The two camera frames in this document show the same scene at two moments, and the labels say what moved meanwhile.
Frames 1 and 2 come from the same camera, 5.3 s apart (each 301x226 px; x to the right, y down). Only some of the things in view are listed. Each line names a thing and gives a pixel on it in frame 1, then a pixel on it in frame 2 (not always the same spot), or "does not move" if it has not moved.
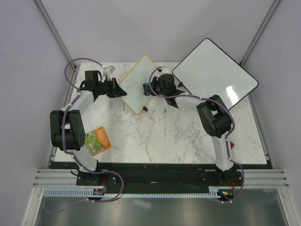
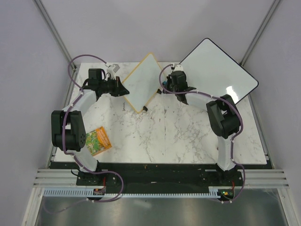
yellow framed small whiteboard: x=132 y=84 does not move
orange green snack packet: x=97 y=141 does not move
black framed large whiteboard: x=211 y=71 does not move
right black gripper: x=154 y=81 -> x=167 y=86
